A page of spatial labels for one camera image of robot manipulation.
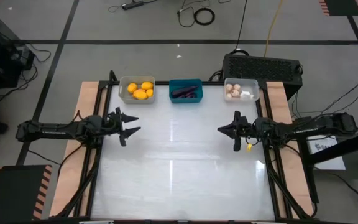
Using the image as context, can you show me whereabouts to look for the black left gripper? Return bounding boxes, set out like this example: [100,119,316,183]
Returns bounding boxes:
[102,106,142,148]

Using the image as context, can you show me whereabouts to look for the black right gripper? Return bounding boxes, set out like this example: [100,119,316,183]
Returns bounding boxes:
[217,110,258,152]

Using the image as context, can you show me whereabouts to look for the clear plastic basket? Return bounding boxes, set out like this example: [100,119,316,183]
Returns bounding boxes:
[223,77,260,104]

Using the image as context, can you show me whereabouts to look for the large purple eggplant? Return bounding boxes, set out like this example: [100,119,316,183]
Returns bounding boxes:
[172,86,199,96]

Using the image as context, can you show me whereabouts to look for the white plastic basket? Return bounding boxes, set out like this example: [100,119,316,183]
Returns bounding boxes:
[118,75,156,105]

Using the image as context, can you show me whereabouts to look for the light wooden side board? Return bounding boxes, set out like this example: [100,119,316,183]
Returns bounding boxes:
[265,80,315,217]
[48,80,105,218]

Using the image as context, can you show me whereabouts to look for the teal plastic basket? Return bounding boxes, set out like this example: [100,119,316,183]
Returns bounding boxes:
[168,78,204,105]

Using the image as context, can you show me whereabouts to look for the black computer case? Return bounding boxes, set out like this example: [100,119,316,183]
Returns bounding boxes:
[222,54,303,101]

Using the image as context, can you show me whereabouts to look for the white paper sign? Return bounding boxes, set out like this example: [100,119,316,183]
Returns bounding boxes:
[306,134,347,171]

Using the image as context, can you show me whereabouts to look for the black metal beam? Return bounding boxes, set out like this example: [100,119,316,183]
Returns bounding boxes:
[303,126,358,167]

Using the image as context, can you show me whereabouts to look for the black power strip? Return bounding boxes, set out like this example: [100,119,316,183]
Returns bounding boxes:
[121,1,145,11]

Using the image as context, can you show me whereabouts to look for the black mat with hazard stripes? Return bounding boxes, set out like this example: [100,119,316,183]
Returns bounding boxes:
[0,164,53,224]
[318,0,358,17]

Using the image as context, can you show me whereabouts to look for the black aluminium table frame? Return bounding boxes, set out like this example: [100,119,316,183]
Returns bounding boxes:
[54,70,319,224]

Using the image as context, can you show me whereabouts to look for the black hanging cable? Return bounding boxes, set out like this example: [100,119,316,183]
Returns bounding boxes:
[228,0,249,56]

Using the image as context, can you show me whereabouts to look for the yellow hanging cable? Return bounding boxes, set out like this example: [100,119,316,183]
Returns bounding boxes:
[264,0,284,58]

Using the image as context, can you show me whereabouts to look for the coiled black cable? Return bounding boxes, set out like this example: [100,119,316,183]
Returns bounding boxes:
[193,7,216,27]

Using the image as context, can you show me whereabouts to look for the thin black cable with connector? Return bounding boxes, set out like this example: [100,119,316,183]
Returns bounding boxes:
[177,0,213,28]

